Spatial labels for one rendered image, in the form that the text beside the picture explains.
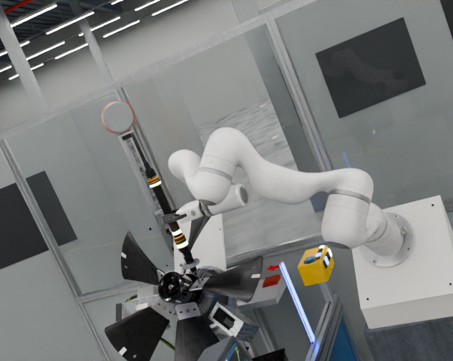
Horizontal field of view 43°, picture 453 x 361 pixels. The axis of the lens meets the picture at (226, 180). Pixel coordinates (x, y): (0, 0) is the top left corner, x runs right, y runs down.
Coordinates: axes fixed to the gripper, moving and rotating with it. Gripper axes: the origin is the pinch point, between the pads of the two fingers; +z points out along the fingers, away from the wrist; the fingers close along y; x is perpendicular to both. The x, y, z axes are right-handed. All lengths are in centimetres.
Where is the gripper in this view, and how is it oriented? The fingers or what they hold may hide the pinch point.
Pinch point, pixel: (170, 216)
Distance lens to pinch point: 217.6
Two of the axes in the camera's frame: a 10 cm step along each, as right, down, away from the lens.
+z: -8.6, 2.7, 4.2
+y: 3.3, -3.2, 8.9
